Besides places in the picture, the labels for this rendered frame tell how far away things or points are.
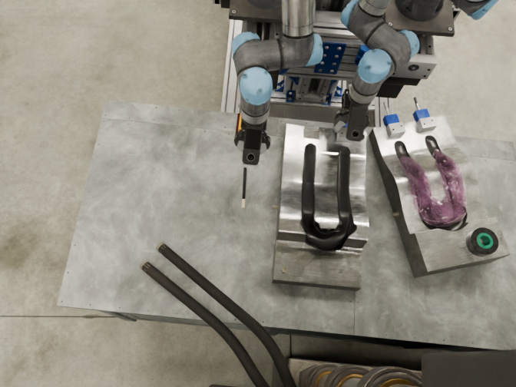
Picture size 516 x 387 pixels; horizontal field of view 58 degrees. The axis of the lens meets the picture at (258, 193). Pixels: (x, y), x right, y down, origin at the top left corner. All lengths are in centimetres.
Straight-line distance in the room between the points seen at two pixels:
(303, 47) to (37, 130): 182
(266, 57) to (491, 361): 95
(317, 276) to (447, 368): 103
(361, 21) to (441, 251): 69
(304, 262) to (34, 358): 142
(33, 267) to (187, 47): 143
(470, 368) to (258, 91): 84
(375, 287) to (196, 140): 75
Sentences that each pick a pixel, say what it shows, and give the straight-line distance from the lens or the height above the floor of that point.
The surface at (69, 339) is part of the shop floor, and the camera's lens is 234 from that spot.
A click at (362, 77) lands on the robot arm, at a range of 125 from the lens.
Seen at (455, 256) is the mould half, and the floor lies 91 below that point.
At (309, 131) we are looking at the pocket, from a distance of 154.
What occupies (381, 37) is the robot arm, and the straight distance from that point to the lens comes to 131.
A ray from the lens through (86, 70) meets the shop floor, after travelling 282.
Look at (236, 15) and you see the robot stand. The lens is 155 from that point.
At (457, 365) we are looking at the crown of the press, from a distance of 37.
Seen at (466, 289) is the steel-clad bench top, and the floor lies 80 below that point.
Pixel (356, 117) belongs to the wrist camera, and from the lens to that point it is 136.
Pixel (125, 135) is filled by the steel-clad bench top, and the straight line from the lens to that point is 163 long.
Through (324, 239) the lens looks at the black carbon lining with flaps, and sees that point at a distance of 141.
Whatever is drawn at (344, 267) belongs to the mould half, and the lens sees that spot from 141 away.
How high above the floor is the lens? 221
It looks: 70 degrees down
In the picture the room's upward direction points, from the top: 7 degrees clockwise
